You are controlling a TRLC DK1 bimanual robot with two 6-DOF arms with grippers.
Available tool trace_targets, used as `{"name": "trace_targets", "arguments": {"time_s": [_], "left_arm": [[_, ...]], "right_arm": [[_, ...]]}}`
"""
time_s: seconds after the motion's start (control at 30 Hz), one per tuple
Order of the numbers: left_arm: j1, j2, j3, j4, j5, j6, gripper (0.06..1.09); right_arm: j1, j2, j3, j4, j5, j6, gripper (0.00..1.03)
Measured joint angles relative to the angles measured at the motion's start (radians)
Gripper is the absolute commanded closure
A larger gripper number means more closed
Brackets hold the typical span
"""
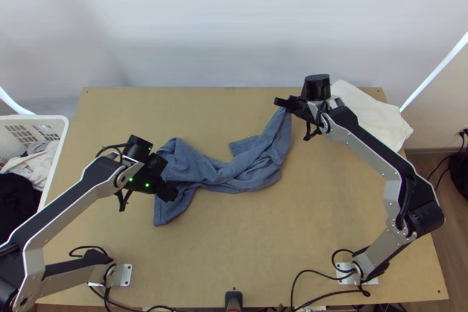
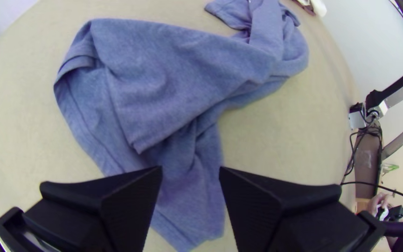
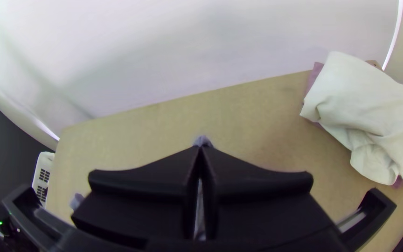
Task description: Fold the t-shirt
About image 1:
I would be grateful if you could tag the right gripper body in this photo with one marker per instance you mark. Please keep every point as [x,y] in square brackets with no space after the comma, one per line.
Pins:
[299,109]

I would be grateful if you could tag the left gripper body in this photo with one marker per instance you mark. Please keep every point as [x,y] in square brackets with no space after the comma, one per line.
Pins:
[159,169]

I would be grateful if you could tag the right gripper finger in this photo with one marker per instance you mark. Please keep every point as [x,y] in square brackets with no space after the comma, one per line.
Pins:
[282,102]

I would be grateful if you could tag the blue t-shirt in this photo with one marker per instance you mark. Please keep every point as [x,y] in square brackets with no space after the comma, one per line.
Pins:
[248,169]

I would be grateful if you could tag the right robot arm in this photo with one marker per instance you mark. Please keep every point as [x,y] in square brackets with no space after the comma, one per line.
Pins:
[365,140]

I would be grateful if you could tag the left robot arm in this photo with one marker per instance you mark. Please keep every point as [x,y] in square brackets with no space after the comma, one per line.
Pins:
[73,195]

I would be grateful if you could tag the pile of folded clothes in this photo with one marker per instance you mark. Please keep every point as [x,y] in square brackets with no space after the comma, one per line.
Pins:
[376,118]

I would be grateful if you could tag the white laundry basket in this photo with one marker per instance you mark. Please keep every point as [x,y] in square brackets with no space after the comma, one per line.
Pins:
[55,121]

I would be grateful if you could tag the heap of clothes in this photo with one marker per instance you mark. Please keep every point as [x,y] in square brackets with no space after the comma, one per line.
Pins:
[29,165]

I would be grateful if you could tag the white pole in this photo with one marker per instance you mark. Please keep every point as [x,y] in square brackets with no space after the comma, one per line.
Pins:
[433,75]
[16,105]

